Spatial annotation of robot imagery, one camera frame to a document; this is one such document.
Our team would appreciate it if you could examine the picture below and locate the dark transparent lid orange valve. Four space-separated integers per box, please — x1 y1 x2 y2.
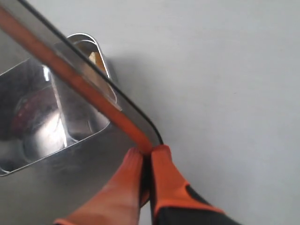
0 0 164 155

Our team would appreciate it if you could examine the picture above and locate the steel two-compartment lunch box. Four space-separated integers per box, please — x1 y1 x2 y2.
0 37 110 176

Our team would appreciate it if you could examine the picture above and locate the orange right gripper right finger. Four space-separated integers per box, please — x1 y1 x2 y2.
150 145 237 225

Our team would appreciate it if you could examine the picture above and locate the yellow cheese wedge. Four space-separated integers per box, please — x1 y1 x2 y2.
89 52 109 78

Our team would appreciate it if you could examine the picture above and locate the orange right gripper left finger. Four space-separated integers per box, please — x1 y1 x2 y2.
54 148 143 225

